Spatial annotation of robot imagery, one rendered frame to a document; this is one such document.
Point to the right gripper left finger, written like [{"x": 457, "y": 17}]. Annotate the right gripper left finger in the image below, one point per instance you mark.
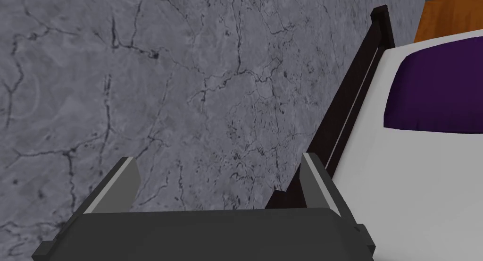
[{"x": 120, "y": 189}]

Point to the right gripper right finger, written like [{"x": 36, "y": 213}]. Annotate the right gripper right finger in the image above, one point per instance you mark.
[{"x": 316, "y": 185}]

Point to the dark-framed bed with white mattress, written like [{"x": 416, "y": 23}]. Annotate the dark-framed bed with white mattress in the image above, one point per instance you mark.
[{"x": 396, "y": 185}]

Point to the orange wooden furniture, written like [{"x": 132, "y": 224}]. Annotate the orange wooden furniture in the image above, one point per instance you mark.
[{"x": 449, "y": 17}]

